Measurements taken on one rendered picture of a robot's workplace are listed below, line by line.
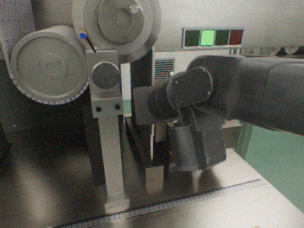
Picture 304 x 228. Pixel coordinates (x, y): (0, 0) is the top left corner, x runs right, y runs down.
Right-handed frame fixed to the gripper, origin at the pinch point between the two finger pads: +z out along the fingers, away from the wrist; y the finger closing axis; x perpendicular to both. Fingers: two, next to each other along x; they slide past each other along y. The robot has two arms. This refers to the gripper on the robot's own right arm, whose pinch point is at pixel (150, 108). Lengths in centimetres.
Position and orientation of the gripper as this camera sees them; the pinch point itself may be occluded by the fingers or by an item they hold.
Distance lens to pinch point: 45.5
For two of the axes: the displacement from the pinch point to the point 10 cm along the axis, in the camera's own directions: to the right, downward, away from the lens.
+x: -1.3, -9.9, 0.6
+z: -2.5, 0.9, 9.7
